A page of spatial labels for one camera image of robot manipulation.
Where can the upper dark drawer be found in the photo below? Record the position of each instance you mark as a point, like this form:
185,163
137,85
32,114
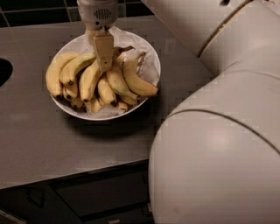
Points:
105,191

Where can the lower centre yellow banana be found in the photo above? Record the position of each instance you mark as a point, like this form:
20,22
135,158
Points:
93,105

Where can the leftmost yellow banana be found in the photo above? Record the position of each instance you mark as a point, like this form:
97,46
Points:
52,76

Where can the dark drawer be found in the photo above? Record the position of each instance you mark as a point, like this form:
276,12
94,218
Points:
134,214
105,191

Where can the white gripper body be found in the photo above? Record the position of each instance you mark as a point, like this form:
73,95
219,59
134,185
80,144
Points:
97,16

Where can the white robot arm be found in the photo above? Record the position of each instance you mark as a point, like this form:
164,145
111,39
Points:
216,157

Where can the white paper liner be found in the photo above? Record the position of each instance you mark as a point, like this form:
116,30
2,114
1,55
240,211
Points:
123,102

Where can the long top yellow banana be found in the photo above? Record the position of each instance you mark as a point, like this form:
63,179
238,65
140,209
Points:
89,80

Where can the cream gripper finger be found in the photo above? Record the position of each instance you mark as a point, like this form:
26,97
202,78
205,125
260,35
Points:
103,47
90,36

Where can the lower dark drawer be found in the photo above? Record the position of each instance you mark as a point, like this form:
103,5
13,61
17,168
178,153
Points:
134,214

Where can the middle right yellow banana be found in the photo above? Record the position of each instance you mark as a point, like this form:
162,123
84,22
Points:
118,83

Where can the left dark cabinet door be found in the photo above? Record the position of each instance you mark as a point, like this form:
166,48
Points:
37,204

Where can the white ceramic bowl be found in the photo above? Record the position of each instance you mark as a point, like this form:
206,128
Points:
150,71

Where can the small lower left banana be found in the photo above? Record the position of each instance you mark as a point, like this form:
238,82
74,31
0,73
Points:
70,92

